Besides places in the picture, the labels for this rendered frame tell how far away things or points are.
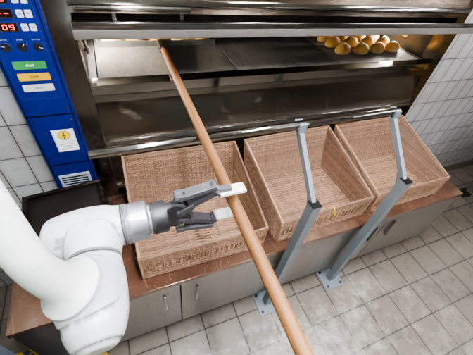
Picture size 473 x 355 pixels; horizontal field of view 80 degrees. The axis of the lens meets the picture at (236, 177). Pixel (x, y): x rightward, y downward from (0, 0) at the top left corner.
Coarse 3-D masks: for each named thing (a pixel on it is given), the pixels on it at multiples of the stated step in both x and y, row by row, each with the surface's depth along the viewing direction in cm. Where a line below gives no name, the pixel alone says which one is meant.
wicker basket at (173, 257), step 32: (128, 160) 127; (160, 160) 133; (192, 160) 139; (224, 160) 147; (128, 192) 117; (160, 192) 142; (224, 224) 138; (256, 224) 134; (160, 256) 108; (192, 256) 117; (224, 256) 126
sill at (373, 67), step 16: (336, 64) 145; (352, 64) 148; (368, 64) 150; (384, 64) 153; (400, 64) 156; (416, 64) 159; (96, 80) 106; (112, 80) 107; (128, 80) 108; (144, 80) 110; (160, 80) 111; (192, 80) 116; (208, 80) 118; (224, 80) 121; (240, 80) 124; (256, 80) 127; (272, 80) 130; (288, 80) 134
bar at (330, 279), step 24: (312, 120) 105; (336, 120) 109; (144, 144) 84; (168, 144) 87; (312, 192) 106; (312, 216) 108; (384, 216) 138; (360, 240) 152; (288, 264) 135; (336, 264) 175; (264, 312) 167
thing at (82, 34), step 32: (96, 32) 79; (128, 32) 82; (160, 32) 85; (192, 32) 88; (224, 32) 92; (256, 32) 96; (288, 32) 100; (320, 32) 105; (352, 32) 110; (384, 32) 116; (416, 32) 123; (448, 32) 130
